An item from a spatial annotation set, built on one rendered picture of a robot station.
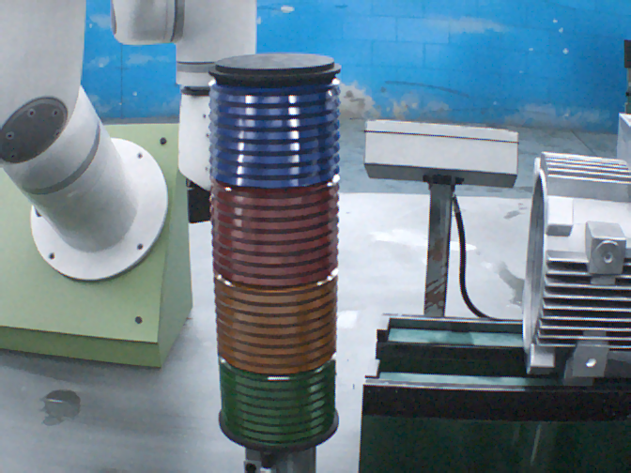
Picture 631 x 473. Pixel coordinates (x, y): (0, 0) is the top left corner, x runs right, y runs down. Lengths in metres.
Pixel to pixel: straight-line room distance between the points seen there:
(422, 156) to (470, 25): 5.33
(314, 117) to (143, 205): 0.67
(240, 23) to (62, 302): 0.41
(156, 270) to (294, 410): 0.60
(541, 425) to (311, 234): 0.39
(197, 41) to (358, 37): 5.35
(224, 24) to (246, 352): 0.49
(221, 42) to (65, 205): 0.24
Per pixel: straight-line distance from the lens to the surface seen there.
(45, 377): 0.99
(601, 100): 6.50
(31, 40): 0.64
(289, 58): 0.39
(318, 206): 0.38
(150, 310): 0.98
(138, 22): 0.82
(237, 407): 0.42
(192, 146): 0.88
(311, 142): 0.36
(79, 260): 1.02
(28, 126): 0.67
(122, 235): 1.00
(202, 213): 0.96
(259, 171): 0.36
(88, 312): 1.00
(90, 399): 0.93
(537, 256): 0.80
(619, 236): 0.62
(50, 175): 0.83
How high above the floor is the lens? 1.27
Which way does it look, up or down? 20 degrees down
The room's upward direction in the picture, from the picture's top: straight up
